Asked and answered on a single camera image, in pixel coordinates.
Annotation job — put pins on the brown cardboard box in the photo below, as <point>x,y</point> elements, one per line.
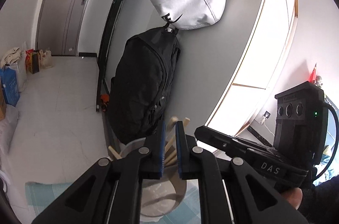
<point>2,106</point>

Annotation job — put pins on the cream cloth bundle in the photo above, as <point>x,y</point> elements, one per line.
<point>11,56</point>

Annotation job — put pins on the grey door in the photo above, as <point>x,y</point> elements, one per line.
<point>69,1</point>

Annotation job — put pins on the black backpack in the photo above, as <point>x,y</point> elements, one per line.
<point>141,87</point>

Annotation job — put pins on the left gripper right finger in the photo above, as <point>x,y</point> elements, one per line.
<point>230,191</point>

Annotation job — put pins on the white utensil holder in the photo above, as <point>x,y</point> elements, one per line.
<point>160,197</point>

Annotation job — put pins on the blue cardboard box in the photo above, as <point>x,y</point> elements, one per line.
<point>10,86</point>

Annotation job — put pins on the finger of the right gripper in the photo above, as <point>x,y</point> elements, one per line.
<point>225,141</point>

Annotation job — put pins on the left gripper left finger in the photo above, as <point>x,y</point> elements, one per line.
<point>110,191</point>

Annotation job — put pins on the person's right hand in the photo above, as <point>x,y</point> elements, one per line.
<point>294,197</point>

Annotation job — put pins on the wooden chopstick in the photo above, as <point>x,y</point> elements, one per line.
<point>170,158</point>
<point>115,154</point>
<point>171,123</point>

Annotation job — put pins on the beige tote bag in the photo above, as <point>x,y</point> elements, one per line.
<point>46,60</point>

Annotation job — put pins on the red and black bag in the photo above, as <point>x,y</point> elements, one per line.
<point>32,61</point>

